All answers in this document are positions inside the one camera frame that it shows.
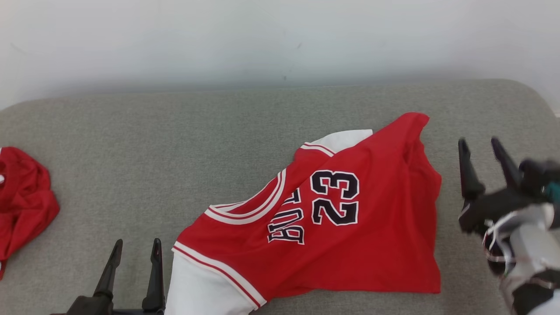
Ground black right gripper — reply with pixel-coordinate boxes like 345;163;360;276
458;136;550;235

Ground red basketball jersey number 23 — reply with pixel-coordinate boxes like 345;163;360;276
164;112;442;315

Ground right camera cable teal plug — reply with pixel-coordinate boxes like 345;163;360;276
542;183;560;204

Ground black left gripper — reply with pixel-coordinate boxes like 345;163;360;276
50;238;166;315

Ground red shorts with white stripes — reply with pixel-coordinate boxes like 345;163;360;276
0;147;60;280

